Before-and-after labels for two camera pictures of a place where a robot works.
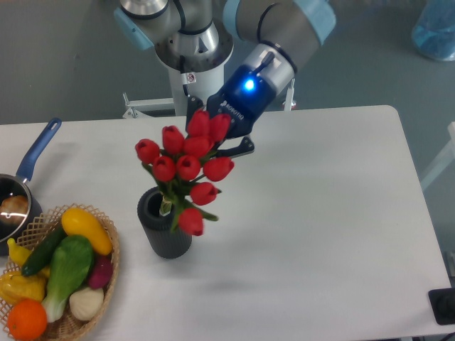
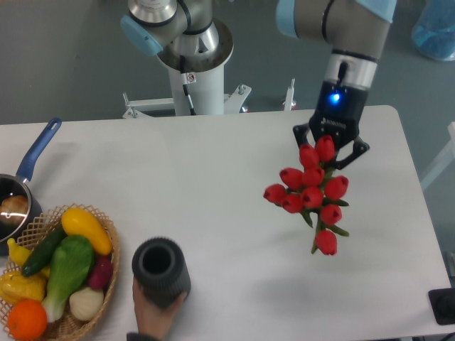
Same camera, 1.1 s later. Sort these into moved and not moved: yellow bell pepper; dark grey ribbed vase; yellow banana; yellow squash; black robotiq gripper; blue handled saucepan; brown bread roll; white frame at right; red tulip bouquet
Moved: black robotiq gripper; dark grey ribbed vase; red tulip bouquet
Not moved: yellow banana; yellow squash; blue handled saucepan; yellow bell pepper; white frame at right; brown bread roll
